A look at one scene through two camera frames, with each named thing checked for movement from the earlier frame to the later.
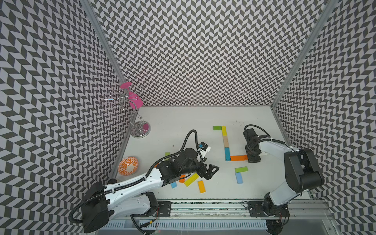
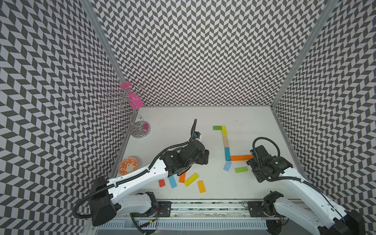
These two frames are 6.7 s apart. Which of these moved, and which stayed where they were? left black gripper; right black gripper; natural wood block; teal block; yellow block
Moved: right black gripper; left black gripper
Stayed: natural wood block; teal block; yellow block
